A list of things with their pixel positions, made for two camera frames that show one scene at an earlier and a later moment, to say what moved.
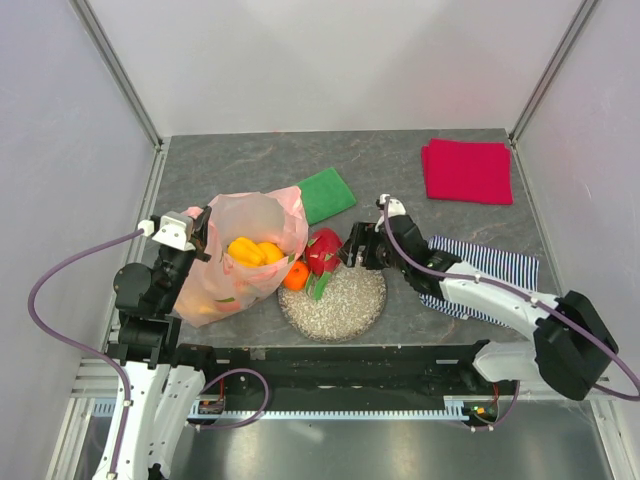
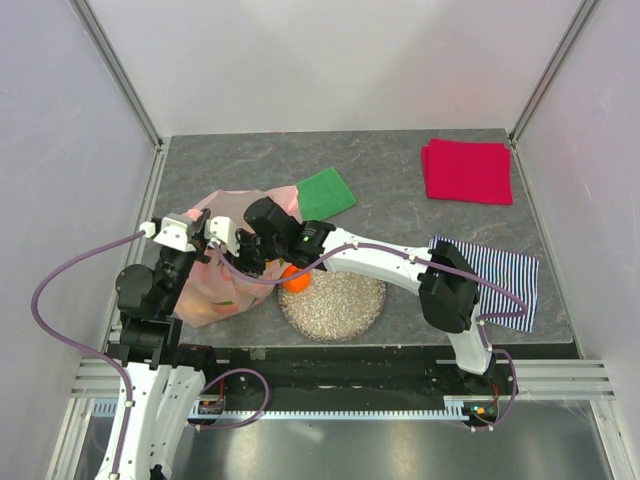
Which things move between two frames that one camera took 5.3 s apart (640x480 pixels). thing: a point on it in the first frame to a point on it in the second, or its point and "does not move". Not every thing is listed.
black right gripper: x=362 y=234 to x=241 y=261
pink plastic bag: x=216 y=286 does not move
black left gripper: x=201 y=233 does not move
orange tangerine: x=297 y=275 does not move
